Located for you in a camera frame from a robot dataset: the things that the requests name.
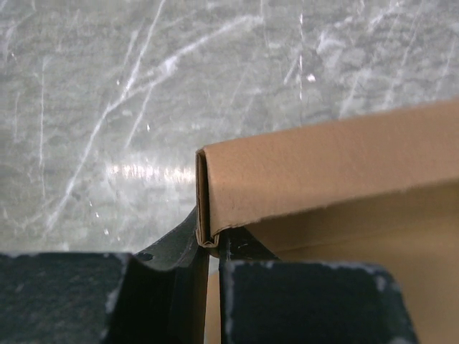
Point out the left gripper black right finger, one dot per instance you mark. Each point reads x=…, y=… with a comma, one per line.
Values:
x=264, y=299

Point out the brown cardboard box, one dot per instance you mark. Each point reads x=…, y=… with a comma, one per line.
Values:
x=378, y=188

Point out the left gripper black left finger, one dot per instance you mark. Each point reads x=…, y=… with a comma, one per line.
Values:
x=157, y=295

